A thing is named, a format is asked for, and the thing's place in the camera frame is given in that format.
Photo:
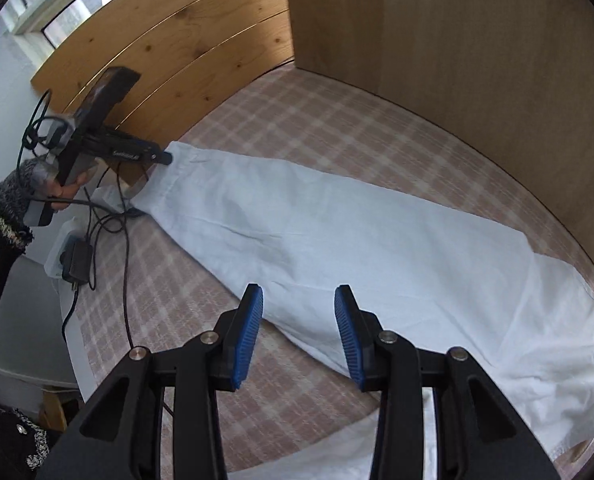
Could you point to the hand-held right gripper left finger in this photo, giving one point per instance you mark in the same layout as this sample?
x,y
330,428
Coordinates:
x,y
247,345

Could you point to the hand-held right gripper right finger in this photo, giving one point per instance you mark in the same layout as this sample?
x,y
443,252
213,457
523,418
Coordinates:
x,y
349,345

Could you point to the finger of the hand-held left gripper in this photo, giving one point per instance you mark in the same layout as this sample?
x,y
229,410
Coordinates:
x,y
137,152

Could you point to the white shirt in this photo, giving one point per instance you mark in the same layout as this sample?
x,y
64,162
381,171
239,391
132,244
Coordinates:
x,y
377,260

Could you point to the person's left hand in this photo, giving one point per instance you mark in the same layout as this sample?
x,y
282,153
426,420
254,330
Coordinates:
x,y
67,187

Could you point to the wooden plank panel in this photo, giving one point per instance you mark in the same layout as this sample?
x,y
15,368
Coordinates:
x,y
177,40

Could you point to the black power adapter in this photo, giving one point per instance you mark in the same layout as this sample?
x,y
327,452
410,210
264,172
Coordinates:
x,y
77,260

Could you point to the white power strip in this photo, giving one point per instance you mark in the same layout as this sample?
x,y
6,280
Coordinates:
x,y
54,260

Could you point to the pink plaid tablecloth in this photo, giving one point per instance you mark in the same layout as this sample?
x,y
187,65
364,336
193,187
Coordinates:
x,y
327,125

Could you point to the person's black sweater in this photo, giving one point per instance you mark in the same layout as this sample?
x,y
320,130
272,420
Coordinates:
x,y
12,445

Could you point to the light wooden cabinet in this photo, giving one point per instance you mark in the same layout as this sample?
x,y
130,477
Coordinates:
x,y
452,60

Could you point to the window with white frame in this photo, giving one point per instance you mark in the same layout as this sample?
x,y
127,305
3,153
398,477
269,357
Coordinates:
x,y
62,5

